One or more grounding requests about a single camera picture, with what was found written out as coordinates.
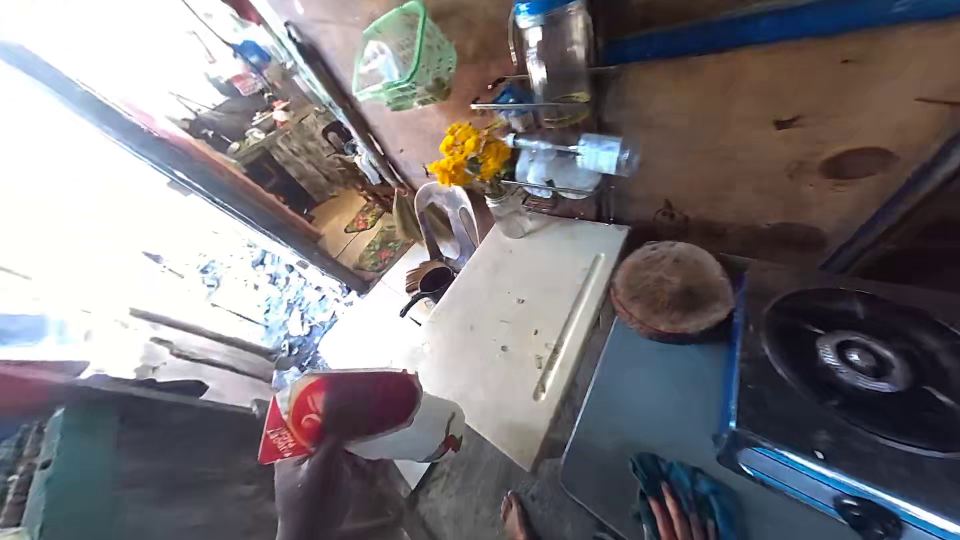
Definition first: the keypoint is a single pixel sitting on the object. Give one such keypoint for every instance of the clear bottle with white label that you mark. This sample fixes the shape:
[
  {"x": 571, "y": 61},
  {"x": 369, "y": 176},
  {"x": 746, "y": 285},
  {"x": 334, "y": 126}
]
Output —
[{"x": 600, "y": 154}]

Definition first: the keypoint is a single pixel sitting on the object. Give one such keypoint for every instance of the wooden door frame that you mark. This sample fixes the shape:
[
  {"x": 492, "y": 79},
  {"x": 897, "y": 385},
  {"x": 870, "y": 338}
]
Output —
[{"x": 225, "y": 195}]

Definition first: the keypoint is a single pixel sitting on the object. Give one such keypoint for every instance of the glass jar with flowers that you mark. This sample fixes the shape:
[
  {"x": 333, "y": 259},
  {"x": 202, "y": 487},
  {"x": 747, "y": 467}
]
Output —
[{"x": 511, "y": 217}]

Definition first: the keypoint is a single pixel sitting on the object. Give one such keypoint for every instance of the person's right hand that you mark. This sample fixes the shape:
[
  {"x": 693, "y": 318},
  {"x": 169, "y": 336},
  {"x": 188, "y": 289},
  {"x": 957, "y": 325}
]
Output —
[{"x": 676, "y": 519}]

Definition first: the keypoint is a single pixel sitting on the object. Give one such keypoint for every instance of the person's left hand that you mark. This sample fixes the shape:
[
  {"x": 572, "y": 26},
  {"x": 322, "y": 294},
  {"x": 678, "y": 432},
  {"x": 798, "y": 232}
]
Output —
[{"x": 514, "y": 519}]

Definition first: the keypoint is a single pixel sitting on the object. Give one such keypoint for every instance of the blue wooden beam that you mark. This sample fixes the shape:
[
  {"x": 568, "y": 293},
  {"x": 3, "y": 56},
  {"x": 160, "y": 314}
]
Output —
[{"x": 750, "y": 31}]

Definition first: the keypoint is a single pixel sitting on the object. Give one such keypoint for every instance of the large jar with blue lid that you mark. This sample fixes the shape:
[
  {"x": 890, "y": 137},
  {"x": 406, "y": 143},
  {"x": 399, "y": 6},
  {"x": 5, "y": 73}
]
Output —
[{"x": 559, "y": 67}]

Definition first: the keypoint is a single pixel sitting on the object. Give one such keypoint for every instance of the blue plastic bag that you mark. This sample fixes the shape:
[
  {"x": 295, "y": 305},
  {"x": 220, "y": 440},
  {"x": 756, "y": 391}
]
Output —
[{"x": 513, "y": 101}]

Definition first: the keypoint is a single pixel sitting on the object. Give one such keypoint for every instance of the white plastic chair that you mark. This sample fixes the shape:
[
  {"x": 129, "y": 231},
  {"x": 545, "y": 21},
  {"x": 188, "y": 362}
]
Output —
[{"x": 469, "y": 217}]

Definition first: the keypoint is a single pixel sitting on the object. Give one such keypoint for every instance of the green plastic basket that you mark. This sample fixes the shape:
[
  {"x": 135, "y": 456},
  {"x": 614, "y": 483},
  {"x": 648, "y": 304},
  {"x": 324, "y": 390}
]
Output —
[{"x": 435, "y": 71}]

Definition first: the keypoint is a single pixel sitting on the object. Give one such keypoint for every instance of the person's left fingers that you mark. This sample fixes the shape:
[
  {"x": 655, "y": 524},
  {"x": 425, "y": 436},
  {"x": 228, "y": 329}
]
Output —
[{"x": 511, "y": 507}]

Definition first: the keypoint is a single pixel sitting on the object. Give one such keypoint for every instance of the person's right fingers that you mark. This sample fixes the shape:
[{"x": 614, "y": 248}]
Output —
[{"x": 676, "y": 516}]

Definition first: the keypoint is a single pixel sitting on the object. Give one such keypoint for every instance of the black blue gas stove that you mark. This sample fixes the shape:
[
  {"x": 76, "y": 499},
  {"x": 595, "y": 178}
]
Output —
[{"x": 795, "y": 420}]

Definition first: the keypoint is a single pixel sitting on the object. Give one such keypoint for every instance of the blue-grey board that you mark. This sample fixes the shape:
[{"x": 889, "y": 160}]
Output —
[{"x": 645, "y": 405}]

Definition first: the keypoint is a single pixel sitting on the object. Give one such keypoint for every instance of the red and white package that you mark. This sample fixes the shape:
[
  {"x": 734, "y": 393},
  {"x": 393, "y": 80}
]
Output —
[{"x": 304, "y": 412}]

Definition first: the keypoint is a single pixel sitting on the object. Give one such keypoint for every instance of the yellow flowers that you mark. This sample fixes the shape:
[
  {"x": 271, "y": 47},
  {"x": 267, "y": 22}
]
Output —
[{"x": 472, "y": 156}]

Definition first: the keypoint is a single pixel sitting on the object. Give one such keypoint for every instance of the teal cloth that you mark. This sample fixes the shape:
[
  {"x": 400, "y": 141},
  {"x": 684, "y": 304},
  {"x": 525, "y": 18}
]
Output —
[{"x": 646, "y": 474}]

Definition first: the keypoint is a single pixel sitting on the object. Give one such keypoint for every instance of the floral floor mat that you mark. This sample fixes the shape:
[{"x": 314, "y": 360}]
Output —
[
  {"x": 382, "y": 250},
  {"x": 365, "y": 217}
]

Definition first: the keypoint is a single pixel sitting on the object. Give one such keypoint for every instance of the white rectangular board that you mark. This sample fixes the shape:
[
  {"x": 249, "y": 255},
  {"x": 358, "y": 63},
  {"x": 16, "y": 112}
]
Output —
[{"x": 487, "y": 300}]

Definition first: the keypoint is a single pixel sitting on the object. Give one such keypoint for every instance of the round wooden chopping block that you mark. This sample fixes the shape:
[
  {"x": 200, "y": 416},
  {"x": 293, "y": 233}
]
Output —
[{"x": 671, "y": 289}]

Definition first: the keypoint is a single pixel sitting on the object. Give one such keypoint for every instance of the brown broom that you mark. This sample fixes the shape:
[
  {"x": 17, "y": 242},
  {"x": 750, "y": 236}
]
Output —
[{"x": 424, "y": 275}]

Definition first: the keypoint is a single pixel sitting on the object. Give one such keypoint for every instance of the white container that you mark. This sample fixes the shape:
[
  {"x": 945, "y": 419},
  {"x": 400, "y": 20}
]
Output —
[{"x": 431, "y": 424}]

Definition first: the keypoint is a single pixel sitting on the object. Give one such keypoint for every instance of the dark panel with green edge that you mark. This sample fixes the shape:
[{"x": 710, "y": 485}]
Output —
[{"x": 165, "y": 465}]

